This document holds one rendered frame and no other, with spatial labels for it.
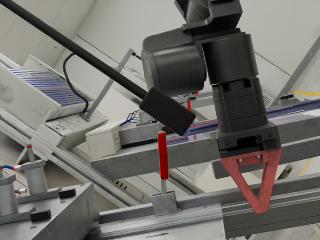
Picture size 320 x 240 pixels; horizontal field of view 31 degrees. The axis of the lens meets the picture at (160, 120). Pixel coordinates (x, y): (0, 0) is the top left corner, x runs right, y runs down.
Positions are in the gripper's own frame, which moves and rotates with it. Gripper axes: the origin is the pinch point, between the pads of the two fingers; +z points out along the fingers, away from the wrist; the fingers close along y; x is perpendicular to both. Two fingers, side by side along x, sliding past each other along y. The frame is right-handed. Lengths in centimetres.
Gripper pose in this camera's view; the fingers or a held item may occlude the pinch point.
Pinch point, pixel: (259, 203)
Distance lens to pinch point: 68.8
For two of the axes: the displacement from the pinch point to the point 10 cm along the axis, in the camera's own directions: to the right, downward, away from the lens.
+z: 2.1, 9.8, 0.6
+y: -0.8, 0.7, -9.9
